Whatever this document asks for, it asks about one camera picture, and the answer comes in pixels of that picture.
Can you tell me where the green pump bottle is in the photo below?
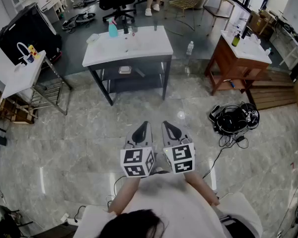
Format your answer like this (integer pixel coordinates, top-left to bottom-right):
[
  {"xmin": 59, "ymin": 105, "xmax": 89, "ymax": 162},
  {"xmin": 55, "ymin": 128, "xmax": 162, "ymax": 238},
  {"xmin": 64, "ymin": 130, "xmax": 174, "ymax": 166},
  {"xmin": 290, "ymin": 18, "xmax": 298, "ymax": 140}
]
[{"xmin": 231, "ymin": 31, "xmax": 241, "ymax": 47}]

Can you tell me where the person's white shirt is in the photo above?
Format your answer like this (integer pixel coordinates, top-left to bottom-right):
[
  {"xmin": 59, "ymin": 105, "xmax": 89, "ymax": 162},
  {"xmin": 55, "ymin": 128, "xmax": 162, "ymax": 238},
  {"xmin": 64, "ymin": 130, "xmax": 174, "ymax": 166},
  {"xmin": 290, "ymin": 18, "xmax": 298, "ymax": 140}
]
[{"xmin": 73, "ymin": 172, "xmax": 264, "ymax": 238}]

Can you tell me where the pile of black gear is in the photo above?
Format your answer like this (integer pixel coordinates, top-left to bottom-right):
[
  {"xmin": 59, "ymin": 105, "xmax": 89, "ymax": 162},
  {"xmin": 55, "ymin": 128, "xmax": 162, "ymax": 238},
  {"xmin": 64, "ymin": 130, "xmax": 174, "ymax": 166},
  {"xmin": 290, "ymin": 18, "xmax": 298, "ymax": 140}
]
[
  {"xmin": 73, "ymin": 0, "xmax": 99, "ymax": 9},
  {"xmin": 61, "ymin": 12, "xmax": 96, "ymax": 33}
]

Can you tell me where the wooden chair with dark seat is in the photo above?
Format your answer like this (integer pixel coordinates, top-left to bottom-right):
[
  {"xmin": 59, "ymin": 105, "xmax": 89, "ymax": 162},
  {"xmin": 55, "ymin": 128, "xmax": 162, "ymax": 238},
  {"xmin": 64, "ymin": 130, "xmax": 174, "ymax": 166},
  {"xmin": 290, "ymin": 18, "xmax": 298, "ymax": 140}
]
[{"xmin": 200, "ymin": 0, "xmax": 236, "ymax": 36}]

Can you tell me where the green soap dish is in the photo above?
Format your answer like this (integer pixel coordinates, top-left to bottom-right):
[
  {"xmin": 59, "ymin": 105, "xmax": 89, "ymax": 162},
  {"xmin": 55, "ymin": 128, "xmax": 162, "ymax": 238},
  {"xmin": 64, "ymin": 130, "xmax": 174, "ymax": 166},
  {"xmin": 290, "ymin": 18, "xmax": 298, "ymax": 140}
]
[{"xmin": 86, "ymin": 33, "xmax": 100, "ymax": 44}]

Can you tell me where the black striped garment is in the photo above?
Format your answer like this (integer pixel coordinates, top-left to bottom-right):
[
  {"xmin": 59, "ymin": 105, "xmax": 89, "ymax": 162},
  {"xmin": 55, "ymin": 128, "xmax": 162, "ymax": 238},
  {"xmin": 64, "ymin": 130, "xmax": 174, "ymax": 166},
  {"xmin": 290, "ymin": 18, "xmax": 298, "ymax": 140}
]
[{"xmin": 221, "ymin": 214, "xmax": 254, "ymax": 238}]

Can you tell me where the person's left forearm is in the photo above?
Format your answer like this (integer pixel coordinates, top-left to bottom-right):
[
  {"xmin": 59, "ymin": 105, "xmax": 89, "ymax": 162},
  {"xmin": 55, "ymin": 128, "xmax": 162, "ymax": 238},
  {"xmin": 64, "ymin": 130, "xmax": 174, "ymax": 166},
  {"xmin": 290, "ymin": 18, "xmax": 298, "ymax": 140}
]
[{"xmin": 108, "ymin": 176, "xmax": 141, "ymax": 215}]

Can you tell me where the white curved faucet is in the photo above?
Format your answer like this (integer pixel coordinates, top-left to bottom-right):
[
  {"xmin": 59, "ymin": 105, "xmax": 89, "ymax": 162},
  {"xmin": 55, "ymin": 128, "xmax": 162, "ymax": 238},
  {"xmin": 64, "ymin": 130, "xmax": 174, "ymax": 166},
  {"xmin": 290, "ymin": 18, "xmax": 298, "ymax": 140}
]
[{"xmin": 16, "ymin": 42, "xmax": 30, "ymax": 65}]

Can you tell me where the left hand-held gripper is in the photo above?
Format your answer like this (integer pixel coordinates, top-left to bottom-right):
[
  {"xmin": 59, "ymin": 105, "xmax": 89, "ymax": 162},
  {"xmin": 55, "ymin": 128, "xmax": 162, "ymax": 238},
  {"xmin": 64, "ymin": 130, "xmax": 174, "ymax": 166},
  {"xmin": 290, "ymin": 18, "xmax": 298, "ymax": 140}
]
[{"xmin": 120, "ymin": 120, "xmax": 156, "ymax": 179}]

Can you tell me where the gold wire chair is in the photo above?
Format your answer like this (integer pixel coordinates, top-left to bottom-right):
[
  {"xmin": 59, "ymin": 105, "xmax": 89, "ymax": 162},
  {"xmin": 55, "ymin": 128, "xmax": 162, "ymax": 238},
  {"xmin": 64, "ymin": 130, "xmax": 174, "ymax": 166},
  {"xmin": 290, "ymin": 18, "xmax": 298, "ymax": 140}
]
[{"xmin": 165, "ymin": 0, "xmax": 205, "ymax": 36}]

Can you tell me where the white sink vanity black frame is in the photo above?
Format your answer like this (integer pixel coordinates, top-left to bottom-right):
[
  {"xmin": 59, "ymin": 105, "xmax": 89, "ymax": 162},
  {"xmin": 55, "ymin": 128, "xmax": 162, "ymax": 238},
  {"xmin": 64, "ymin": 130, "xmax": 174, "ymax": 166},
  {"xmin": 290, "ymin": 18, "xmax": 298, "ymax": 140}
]
[{"xmin": 82, "ymin": 25, "xmax": 174, "ymax": 106}]

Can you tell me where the cardboard box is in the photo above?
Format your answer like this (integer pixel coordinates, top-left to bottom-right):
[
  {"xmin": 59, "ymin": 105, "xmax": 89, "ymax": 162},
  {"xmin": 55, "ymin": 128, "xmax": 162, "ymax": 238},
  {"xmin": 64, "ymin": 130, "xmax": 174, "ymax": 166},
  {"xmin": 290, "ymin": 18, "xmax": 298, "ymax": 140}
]
[{"xmin": 247, "ymin": 10, "xmax": 271, "ymax": 36}]

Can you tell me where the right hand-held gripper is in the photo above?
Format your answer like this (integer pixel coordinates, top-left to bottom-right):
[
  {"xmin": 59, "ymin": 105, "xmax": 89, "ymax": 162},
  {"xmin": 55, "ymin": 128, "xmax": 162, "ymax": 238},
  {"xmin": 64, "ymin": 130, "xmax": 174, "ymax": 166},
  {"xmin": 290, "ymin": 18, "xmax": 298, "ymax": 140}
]
[{"xmin": 161, "ymin": 120, "xmax": 196, "ymax": 175}]

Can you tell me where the black folding stand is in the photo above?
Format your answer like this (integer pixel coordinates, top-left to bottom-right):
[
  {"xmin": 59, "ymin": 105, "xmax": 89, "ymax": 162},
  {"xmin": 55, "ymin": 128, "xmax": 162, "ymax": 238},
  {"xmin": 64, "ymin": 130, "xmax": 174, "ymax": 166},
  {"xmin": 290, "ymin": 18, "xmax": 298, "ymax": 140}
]
[{"xmin": 0, "ymin": 204, "xmax": 34, "ymax": 238}]

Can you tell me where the black floor cable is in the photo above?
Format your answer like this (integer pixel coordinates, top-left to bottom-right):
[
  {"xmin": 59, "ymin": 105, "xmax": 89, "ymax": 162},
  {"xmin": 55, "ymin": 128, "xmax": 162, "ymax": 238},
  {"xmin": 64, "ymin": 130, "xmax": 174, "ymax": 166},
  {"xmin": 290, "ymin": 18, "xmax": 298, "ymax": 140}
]
[{"xmin": 202, "ymin": 146, "xmax": 225, "ymax": 179}]

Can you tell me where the wooden vanity with white sink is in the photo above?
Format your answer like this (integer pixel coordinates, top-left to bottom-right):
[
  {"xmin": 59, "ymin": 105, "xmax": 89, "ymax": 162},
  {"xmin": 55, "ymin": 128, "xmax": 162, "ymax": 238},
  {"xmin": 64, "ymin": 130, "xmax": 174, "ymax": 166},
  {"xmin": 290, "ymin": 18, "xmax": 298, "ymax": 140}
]
[{"xmin": 204, "ymin": 30, "xmax": 273, "ymax": 96}]

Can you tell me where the large black cabinet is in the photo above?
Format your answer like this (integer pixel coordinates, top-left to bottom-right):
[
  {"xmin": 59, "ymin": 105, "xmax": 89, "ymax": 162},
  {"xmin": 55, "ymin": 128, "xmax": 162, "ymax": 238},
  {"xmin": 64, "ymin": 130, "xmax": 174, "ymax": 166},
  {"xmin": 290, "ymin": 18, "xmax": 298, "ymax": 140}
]
[{"xmin": 0, "ymin": 2, "xmax": 63, "ymax": 66}]

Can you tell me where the white desk with turned legs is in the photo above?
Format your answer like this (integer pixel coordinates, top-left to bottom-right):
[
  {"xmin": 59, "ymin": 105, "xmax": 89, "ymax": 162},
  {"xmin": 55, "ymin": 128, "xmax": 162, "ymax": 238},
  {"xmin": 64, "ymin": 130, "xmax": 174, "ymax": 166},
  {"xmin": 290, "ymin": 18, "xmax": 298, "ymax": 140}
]
[{"xmin": 41, "ymin": 0, "xmax": 75, "ymax": 23}]

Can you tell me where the person's right forearm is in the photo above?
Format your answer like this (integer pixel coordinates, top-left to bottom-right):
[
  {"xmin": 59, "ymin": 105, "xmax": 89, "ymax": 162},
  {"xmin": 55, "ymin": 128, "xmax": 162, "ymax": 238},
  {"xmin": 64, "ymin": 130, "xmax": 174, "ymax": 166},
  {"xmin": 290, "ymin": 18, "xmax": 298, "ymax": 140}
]
[{"xmin": 183, "ymin": 171, "xmax": 221, "ymax": 207}]

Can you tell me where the black office chair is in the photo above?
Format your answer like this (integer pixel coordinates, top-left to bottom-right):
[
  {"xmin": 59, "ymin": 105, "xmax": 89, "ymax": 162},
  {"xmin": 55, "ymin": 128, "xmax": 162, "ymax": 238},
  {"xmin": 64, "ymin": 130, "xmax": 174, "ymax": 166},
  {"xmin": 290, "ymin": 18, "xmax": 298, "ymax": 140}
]
[{"xmin": 91, "ymin": 0, "xmax": 140, "ymax": 24}]

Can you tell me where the white side table metal rack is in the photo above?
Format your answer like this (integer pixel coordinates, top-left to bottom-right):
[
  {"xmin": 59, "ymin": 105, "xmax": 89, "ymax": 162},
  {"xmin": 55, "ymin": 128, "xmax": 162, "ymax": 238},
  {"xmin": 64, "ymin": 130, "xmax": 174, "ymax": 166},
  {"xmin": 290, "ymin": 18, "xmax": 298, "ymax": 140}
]
[{"xmin": 1, "ymin": 50, "xmax": 73, "ymax": 116}]

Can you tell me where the wooden crate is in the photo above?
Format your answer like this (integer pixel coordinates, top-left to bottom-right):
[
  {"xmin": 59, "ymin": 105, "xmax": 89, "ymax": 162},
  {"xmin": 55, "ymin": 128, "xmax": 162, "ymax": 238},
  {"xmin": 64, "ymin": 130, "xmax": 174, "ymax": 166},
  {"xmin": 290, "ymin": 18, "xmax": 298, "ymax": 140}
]
[{"xmin": 0, "ymin": 83, "xmax": 38, "ymax": 125}]

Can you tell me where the pile of black headsets and cables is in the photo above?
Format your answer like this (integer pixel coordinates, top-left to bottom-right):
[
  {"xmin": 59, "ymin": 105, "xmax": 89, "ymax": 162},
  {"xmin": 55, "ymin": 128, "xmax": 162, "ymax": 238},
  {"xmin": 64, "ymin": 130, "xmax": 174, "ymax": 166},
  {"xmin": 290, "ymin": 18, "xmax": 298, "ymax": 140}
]
[{"xmin": 208, "ymin": 102, "xmax": 261, "ymax": 148}]

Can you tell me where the yellow and red bottle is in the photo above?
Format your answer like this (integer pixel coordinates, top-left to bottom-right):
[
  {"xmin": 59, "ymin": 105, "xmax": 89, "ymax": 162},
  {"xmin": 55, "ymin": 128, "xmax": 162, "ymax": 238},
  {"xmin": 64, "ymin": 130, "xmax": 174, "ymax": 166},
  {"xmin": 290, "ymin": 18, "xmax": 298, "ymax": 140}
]
[{"xmin": 27, "ymin": 44, "xmax": 40, "ymax": 60}]

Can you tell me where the wooden slat platform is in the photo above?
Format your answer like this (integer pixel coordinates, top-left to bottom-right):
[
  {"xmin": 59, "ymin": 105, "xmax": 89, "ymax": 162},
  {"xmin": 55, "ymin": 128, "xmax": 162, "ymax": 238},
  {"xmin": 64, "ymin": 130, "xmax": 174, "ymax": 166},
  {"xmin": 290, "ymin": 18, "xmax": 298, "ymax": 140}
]
[{"xmin": 245, "ymin": 69, "xmax": 298, "ymax": 111}]

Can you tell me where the teal spray bottle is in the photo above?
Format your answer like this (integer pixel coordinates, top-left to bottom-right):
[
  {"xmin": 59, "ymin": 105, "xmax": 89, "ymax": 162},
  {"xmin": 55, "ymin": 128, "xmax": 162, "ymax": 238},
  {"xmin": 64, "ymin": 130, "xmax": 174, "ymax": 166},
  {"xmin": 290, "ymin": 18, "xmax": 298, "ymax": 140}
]
[{"xmin": 106, "ymin": 18, "xmax": 119, "ymax": 38}]

